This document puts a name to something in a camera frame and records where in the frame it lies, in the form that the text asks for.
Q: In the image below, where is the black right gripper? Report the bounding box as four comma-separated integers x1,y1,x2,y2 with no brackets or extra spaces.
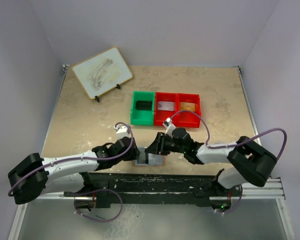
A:
145,132,186,156

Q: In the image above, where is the brown leather card holder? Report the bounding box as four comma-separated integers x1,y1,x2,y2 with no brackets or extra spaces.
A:
132,147,165,167

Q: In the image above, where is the black card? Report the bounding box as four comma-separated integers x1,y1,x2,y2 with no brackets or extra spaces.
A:
144,148,149,165
135,100,153,111

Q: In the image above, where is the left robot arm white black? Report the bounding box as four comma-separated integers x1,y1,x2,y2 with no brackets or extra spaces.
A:
7,137,140,205

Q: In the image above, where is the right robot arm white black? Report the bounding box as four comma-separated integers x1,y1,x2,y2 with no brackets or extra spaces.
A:
145,127,278,196

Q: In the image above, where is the gold card in bin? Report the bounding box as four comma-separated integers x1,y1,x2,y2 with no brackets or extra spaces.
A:
179,102,196,112

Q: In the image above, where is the silver card in bin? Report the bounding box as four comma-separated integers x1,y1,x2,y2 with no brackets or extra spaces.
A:
157,101,175,112

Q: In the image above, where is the red bin right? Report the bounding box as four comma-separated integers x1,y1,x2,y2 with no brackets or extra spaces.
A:
173,93,202,128

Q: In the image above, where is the red bin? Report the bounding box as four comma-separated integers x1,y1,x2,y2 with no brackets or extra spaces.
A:
173,93,202,128
153,92,177,126

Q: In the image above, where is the red bin middle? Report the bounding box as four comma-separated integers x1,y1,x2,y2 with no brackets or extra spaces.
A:
153,92,177,126

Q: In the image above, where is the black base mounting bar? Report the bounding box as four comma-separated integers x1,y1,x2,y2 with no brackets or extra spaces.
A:
64,172,241,208

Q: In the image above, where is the green plastic bin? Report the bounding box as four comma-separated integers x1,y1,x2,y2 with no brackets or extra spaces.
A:
130,91,155,126

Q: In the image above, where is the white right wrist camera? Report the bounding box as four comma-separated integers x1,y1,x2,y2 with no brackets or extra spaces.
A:
162,117,176,137

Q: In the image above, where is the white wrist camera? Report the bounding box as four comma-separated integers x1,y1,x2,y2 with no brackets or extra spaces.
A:
162,117,176,137
114,125,130,140

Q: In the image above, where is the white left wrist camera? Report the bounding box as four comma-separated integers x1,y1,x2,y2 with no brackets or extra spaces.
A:
114,125,130,140

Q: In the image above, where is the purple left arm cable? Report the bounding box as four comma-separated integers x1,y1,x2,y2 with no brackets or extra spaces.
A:
7,121,135,197

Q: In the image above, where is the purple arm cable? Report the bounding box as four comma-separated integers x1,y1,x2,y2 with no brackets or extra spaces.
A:
168,109,288,161
7,121,135,197

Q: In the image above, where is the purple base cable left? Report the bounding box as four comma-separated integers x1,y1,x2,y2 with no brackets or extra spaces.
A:
73,187,123,222

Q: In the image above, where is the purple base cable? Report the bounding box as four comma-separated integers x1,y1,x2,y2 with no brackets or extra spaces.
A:
73,187,123,222
213,184,244,216

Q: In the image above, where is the white board wooden frame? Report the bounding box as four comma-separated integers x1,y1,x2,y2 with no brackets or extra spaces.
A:
72,47,133,100

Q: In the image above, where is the aluminium corner rail right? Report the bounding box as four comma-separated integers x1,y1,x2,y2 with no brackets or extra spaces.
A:
236,66,259,136

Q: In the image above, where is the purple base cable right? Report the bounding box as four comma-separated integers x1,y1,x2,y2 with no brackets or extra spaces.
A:
213,184,244,216

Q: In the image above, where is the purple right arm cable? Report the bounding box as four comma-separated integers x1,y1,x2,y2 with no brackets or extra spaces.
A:
168,109,288,161

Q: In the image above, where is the aluminium front frame rail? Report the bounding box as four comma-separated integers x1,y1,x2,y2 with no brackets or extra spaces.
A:
19,176,287,200

